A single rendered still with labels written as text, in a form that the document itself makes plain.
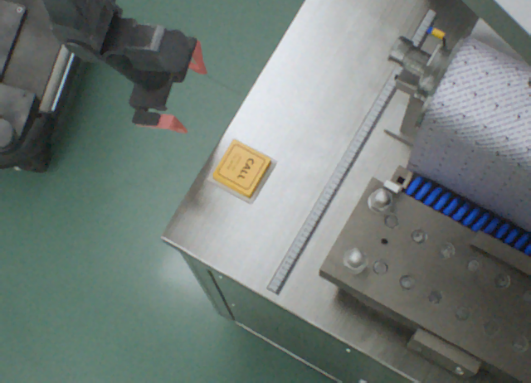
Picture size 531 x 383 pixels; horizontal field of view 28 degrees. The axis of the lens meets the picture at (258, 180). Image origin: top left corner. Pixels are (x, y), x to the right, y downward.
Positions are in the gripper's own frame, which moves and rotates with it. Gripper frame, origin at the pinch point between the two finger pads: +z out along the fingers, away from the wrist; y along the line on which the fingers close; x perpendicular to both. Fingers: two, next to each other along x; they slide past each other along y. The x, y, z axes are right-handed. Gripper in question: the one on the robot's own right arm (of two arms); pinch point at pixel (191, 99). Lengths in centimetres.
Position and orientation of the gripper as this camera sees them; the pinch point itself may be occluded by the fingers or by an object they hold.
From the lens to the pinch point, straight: 158.4
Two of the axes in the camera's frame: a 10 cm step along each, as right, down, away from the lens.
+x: -8.1, -1.0, 5.7
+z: 5.1, 3.5, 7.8
